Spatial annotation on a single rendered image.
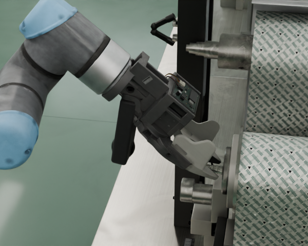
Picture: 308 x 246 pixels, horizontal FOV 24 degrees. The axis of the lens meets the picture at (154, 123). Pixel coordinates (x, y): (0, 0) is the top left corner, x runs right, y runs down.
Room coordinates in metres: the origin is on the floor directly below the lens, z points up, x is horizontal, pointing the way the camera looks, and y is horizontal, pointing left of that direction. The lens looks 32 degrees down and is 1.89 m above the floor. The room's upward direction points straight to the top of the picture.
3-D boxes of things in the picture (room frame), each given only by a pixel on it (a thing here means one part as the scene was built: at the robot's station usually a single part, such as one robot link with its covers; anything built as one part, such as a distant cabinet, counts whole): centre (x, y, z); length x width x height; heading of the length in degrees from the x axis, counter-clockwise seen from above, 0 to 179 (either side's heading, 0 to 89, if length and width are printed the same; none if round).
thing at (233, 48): (1.15, -0.15, 1.33); 0.06 x 0.06 x 0.06; 80
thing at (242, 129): (0.90, -0.13, 1.25); 0.15 x 0.01 x 0.15; 170
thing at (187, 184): (0.95, -0.06, 1.18); 0.04 x 0.02 x 0.04; 170
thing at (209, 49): (1.16, -0.09, 1.33); 0.06 x 0.03 x 0.03; 80
